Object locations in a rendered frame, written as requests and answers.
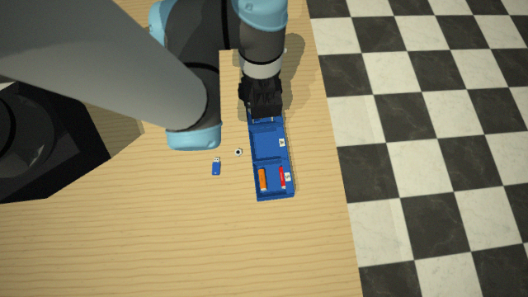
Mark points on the blue bin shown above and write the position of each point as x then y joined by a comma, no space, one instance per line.
269,152

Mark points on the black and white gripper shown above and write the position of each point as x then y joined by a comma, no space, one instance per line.
255,101

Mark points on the red aa battery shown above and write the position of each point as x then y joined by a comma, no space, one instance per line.
282,179

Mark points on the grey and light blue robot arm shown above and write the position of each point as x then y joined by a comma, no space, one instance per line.
94,51

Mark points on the blue usb stick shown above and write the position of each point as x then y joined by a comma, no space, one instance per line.
216,167

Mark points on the orange battery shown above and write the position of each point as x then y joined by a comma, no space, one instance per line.
262,179

